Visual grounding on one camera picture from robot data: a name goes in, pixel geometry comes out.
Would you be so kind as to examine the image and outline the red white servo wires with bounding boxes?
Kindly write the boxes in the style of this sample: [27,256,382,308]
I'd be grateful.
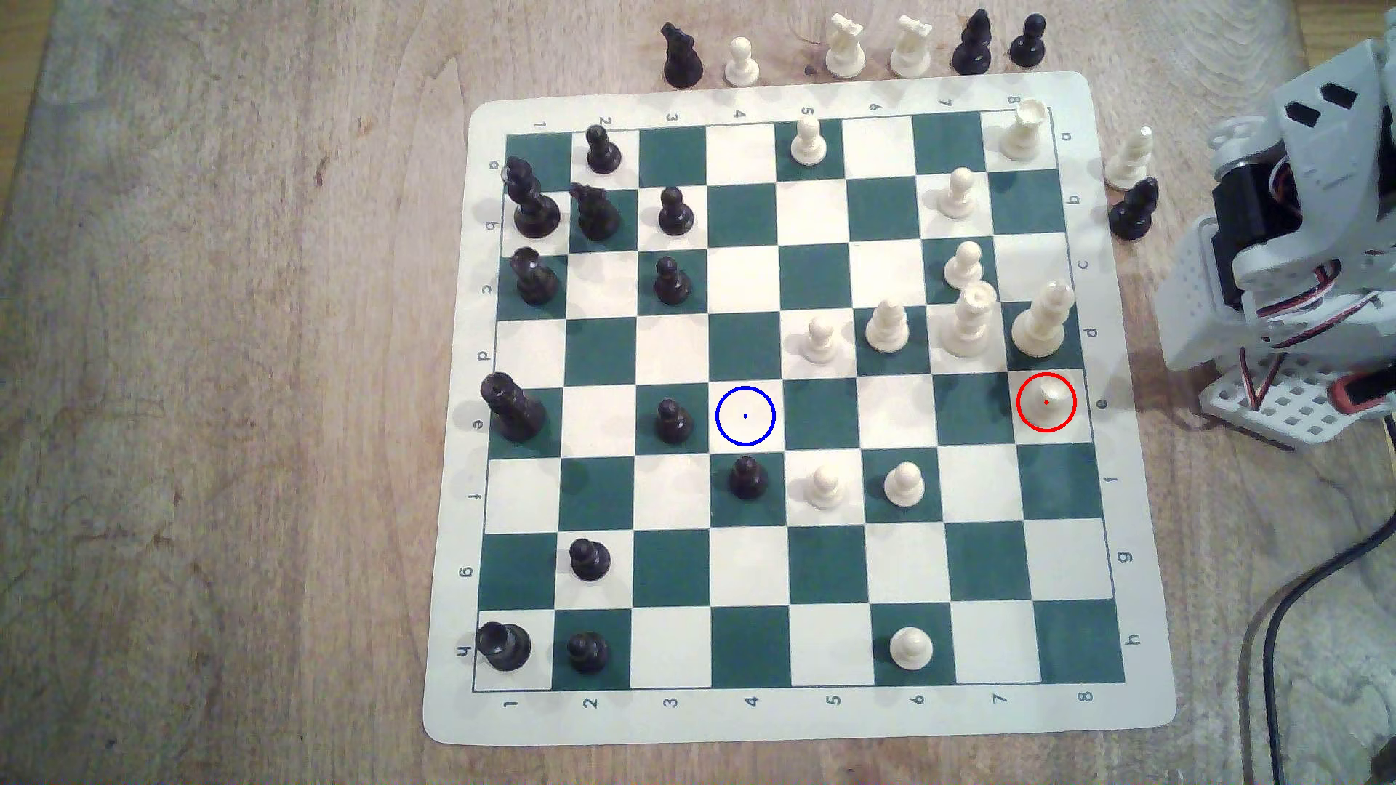
[1241,262,1345,418]

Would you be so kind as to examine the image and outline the white chess knight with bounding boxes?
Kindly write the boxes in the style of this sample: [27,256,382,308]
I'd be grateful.
[823,13,867,80]
[890,15,935,80]

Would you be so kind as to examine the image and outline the white chess king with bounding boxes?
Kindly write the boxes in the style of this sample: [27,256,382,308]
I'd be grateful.
[1011,279,1075,359]

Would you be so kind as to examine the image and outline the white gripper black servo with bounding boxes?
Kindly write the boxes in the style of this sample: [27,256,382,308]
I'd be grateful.
[1158,158,1345,372]

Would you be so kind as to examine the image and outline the green white chess mat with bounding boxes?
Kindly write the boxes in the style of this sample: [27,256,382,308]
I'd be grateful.
[423,71,1179,748]

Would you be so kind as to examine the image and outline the black chess knight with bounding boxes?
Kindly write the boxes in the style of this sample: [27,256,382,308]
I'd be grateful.
[662,22,706,89]
[568,183,622,242]

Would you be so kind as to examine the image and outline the black chess queen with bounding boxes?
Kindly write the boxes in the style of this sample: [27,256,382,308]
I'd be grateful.
[504,157,562,240]

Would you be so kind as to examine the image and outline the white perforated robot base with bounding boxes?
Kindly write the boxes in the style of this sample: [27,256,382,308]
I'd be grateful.
[1198,354,1396,451]

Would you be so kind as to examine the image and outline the red black clamp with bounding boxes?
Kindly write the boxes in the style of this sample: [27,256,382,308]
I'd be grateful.
[1333,371,1396,418]

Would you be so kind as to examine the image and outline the white chess queen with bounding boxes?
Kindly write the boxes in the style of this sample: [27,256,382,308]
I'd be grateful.
[940,281,998,359]

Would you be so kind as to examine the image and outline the black chess bishop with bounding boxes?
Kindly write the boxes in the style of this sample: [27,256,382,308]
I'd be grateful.
[1108,177,1160,242]
[952,9,994,76]

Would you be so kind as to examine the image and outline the white chess bishop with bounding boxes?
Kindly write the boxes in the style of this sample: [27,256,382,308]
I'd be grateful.
[866,302,911,355]
[1104,126,1156,193]

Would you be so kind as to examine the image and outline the thick black power cable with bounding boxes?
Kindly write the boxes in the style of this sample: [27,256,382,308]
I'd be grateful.
[1261,523,1396,785]

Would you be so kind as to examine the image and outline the black chess king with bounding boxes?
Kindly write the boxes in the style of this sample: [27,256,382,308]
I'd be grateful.
[483,371,547,443]

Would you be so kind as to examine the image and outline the white chess rook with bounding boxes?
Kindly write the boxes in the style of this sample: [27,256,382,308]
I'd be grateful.
[999,98,1051,163]

